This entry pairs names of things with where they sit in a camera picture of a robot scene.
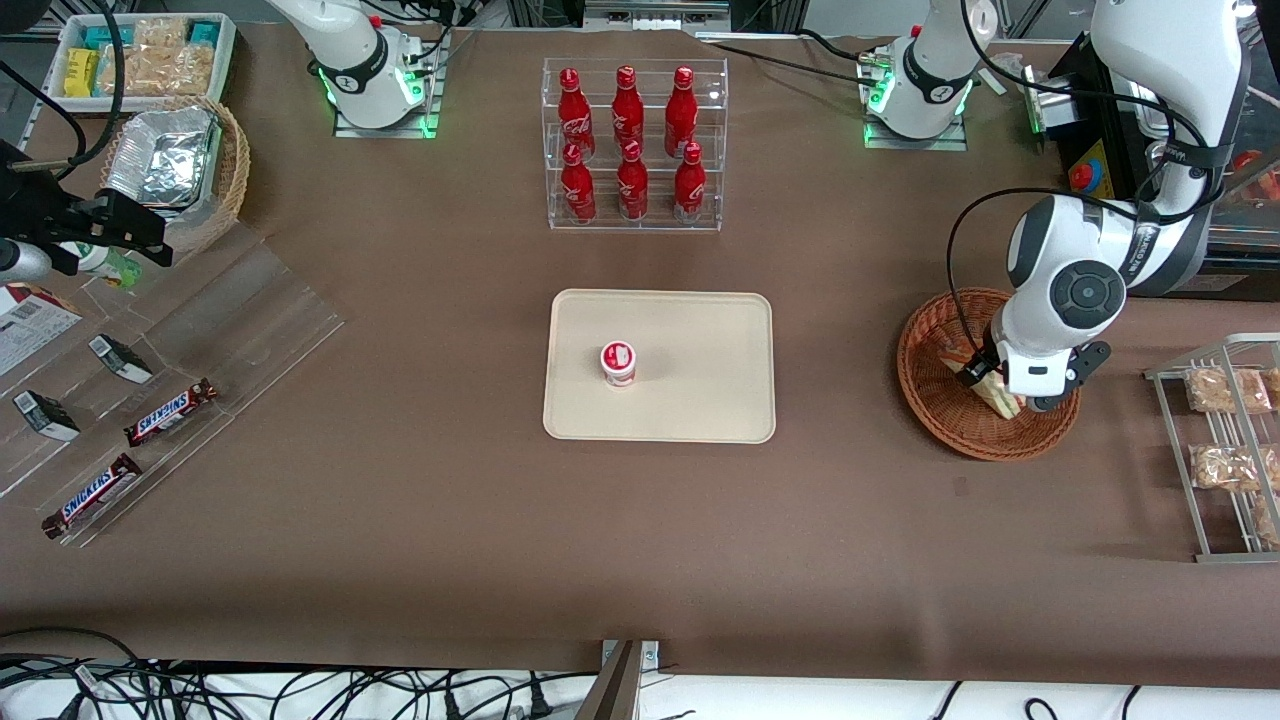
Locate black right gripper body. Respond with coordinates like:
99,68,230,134
0,140,101,273

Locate triangular sandwich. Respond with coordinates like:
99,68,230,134
938,335,1027,421

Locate brown round wicker basket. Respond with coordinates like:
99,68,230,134
896,287,1083,462

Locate tan wicker basket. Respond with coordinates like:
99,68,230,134
98,94,252,257

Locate beige plastic tray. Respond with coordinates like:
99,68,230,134
542,289,777,444

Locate green white small bottle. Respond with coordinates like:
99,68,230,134
58,240,144,290

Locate aluminium foil trays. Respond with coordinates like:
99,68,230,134
104,107,223,210

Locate small black white box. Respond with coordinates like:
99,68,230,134
12,389,82,443
87,334,155,386

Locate red white printed carton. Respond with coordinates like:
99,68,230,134
0,282,84,378

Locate clear acrylic stepped display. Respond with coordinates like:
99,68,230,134
0,222,347,550

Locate yellow snack pack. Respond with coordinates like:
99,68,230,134
64,47,100,99

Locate clear bagged cracker snacks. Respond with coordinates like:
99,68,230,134
98,18,217,98

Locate snickers chocolate bar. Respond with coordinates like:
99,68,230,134
40,452,144,541
123,377,220,448

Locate white plastic bin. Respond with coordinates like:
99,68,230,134
44,12,239,113

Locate black countertop appliance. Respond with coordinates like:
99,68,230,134
1045,33,1280,301

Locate small silver metal device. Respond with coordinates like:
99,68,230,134
1019,64,1086,138

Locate clear plastic wrapper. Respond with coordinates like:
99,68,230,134
984,50,1033,97

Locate red cola bottle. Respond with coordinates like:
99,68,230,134
672,142,708,224
664,66,699,159
611,65,647,151
615,140,650,222
557,68,597,161
559,143,599,225

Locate red white yogurt cup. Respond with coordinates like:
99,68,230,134
600,341,639,389

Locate clear acrylic bottle rack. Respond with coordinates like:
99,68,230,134
542,57,729,234

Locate black arm-mounted cable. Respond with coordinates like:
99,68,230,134
945,0,1226,376

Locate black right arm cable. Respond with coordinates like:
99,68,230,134
0,0,129,186

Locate grey metal wire rack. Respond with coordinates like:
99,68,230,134
1144,332,1280,565

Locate black cable on table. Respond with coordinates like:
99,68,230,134
696,28,873,87

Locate metal camera mount pole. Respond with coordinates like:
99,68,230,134
574,638,663,720

